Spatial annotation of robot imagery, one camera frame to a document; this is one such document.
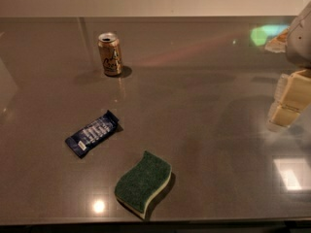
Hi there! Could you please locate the green and yellow sponge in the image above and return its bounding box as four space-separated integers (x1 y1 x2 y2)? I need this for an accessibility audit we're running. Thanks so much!
115 151 172 218

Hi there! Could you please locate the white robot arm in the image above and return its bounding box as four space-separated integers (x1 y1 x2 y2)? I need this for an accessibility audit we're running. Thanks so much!
265 2 311 132

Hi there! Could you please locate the blue snack bar wrapper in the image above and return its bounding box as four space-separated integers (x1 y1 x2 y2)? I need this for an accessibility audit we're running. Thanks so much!
65 111 119 158

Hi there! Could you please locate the orange soda can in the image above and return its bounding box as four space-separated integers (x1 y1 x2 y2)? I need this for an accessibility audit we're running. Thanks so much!
98 32 122 77

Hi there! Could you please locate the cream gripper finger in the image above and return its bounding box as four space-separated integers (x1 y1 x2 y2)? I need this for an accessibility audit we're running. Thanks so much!
267 69 311 132

